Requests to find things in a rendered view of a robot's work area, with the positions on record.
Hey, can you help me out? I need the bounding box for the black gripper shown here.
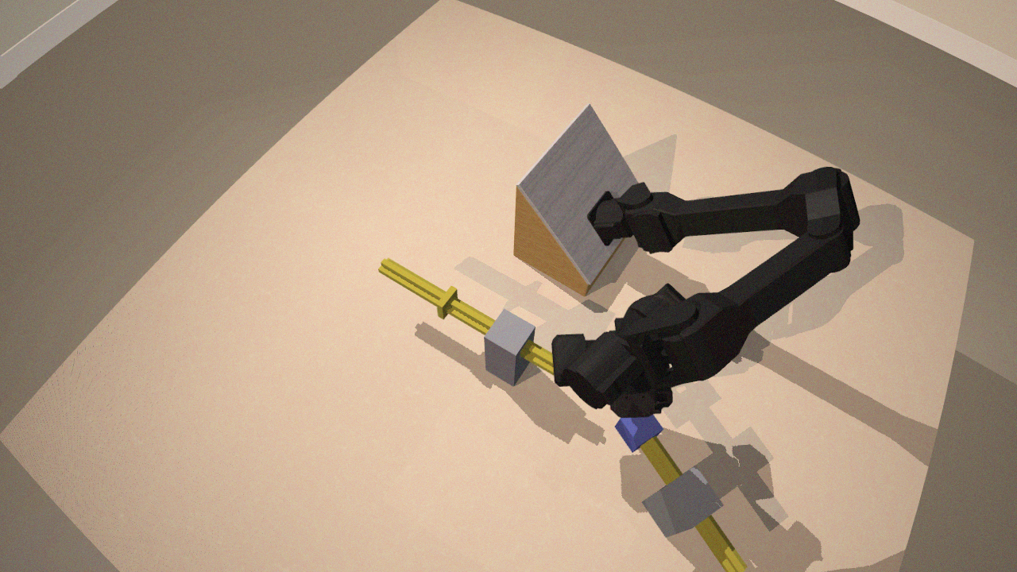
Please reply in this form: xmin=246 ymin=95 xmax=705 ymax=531
xmin=551 ymin=318 xmax=670 ymax=387

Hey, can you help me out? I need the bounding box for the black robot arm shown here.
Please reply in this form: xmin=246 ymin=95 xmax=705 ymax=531
xmin=563 ymin=167 xmax=860 ymax=418

